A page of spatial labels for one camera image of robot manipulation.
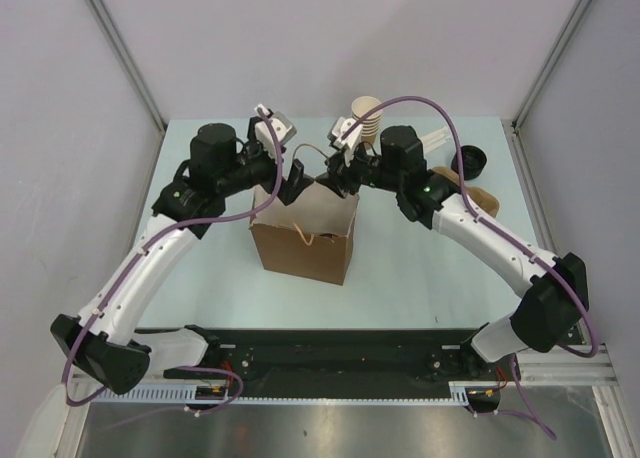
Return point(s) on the brown cardboard cup carrier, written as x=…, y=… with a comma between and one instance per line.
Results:
x=485, y=200

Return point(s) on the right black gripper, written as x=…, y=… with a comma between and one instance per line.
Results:
x=339, y=170

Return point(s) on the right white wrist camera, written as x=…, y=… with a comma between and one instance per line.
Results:
x=345, y=136

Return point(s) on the stack of brown paper cups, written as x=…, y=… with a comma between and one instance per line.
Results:
x=362, y=107

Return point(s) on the bundle of white straws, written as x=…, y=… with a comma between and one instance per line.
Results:
x=435, y=139

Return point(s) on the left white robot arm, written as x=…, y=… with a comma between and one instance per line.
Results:
x=101, y=340

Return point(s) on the white slotted cable duct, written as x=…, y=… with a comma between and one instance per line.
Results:
x=205, y=394

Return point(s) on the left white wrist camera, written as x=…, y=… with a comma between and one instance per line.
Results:
x=272, y=129

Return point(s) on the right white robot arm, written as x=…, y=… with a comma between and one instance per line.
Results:
x=553, y=290

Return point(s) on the brown paper takeout bag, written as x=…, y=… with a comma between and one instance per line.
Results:
x=311, y=238

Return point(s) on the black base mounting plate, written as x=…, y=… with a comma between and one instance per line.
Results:
x=307, y=385

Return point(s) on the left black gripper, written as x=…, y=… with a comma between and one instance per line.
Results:
x=296, y=180

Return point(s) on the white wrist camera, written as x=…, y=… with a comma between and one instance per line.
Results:
x=345, y=136
x=272, y=129

